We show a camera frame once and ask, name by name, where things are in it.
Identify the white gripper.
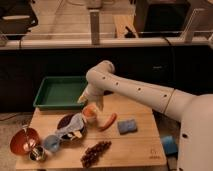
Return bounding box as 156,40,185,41
78,84,104,110

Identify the metal can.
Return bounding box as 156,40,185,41
29,146,46,162

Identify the dark grape bunch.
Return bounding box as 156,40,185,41
80,141,111,168

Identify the dark brown bowl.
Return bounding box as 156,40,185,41
56,113,88,144

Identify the blue object at table edge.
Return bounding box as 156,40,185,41
161,136,178,155

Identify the blue sponge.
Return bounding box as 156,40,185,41
117,119,137,134

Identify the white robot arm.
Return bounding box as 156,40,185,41
78,60,213,171

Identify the orange sausage toy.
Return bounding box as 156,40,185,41
99,113,117,131

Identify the wooden board table top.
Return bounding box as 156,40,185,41
16,94,166,170

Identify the light blue cloth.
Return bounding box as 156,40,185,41
55,112,87,138

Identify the red bowl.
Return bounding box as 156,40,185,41
10,128,40,156

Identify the orange apple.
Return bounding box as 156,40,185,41
82,104,97,124

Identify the green plastic tray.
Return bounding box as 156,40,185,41
33,76,87,110

